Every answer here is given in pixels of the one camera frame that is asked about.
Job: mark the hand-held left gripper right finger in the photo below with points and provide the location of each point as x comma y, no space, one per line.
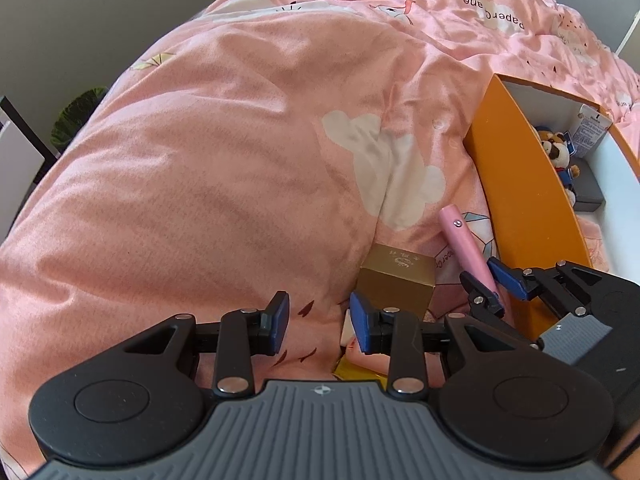
361,325

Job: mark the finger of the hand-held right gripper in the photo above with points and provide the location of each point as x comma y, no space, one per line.
482,292
510,280

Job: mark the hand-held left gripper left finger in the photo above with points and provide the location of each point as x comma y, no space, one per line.
277,322

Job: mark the gold box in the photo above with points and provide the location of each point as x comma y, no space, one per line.
400,275

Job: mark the pink cylinder tube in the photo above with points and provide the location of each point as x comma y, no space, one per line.
457,230

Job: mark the pink printed pouch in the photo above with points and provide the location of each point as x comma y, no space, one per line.
592,240

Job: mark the orange storage box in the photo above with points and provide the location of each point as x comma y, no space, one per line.
520,180

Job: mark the dark grey box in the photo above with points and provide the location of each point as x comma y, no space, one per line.
590,185

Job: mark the white printed packet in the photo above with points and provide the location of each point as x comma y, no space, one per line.
592,132

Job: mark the pink printed blanket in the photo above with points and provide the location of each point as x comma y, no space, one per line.
225,135

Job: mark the green potted plant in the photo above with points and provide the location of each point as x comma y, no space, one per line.
75,120

